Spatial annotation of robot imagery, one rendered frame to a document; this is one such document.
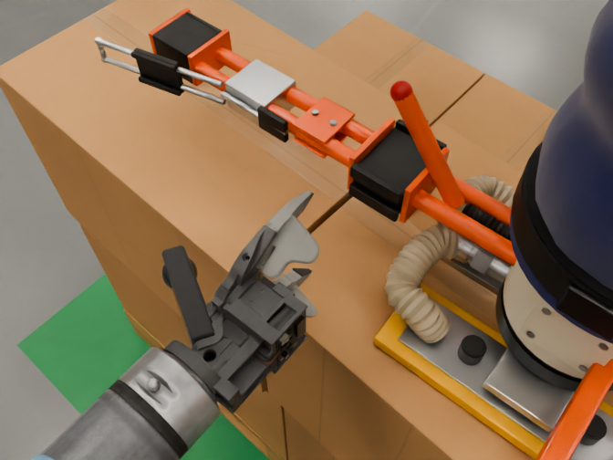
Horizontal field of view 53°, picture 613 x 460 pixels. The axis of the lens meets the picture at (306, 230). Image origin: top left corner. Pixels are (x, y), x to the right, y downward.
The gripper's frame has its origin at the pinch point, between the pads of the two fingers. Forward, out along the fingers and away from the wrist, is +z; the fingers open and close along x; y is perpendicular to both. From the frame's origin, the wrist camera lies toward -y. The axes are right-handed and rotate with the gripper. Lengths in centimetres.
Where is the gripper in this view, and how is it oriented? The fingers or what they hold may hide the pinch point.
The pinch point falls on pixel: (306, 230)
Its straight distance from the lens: 67.3
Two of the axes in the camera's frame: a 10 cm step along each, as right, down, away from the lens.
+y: 7.8, 5.2, -3.6
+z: 6.3, -6.3, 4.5
